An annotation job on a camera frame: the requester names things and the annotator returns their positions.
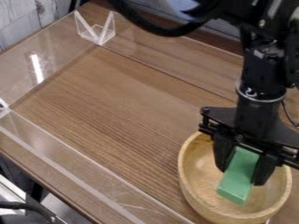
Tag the green rectangular block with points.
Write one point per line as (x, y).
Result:
(236, 184)

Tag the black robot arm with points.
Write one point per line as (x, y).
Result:
(269, 29)

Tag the clear acrylic corner bracket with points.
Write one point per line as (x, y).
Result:
(100, 34)

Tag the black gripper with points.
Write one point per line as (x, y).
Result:
(253, 126)

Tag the brown wooden bowl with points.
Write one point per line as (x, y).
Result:
(201, 177)

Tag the clear acrylic tray wall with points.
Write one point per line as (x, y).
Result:
(98, 115)

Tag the black metal table frame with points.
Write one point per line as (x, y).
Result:
(37, 214)

